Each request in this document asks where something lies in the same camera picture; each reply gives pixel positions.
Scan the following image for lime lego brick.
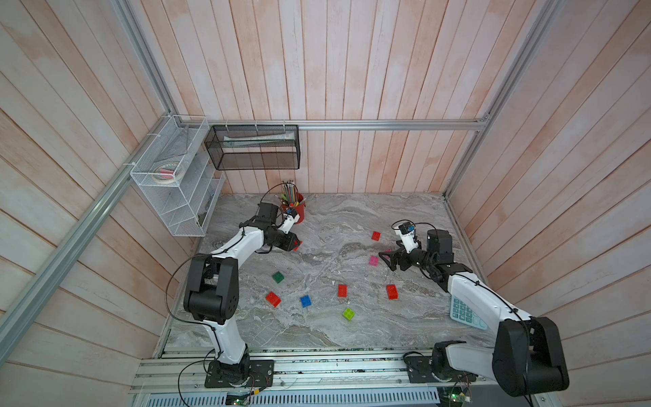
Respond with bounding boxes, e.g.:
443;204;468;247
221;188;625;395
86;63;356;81
342;308;355;321

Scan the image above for red pen cup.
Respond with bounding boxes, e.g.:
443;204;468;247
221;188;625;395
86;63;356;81
293;193;305;224

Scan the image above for black mesh basket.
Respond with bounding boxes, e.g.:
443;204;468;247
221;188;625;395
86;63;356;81
204;125;301;171

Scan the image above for pens in cup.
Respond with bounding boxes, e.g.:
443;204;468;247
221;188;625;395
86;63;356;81
281;181;303;206

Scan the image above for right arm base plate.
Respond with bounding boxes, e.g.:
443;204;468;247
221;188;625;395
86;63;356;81
403;353;477;383

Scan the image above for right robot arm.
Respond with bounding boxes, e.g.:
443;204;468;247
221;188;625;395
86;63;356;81
378;220;570;397

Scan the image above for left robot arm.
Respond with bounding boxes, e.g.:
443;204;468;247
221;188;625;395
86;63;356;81
183;203;303;383

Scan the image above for white wire shelf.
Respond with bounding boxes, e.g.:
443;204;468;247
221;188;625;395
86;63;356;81
131;115;225;237

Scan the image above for blue lego brick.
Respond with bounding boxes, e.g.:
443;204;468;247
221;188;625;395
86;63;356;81
300;295;312;308

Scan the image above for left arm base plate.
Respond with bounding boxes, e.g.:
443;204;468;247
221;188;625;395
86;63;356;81
204;359;275;389

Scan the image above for aluminium rail front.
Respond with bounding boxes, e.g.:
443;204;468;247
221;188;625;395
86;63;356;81
129;348;548;395

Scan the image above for calculator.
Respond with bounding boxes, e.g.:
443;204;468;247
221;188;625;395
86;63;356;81
449;296;488;331

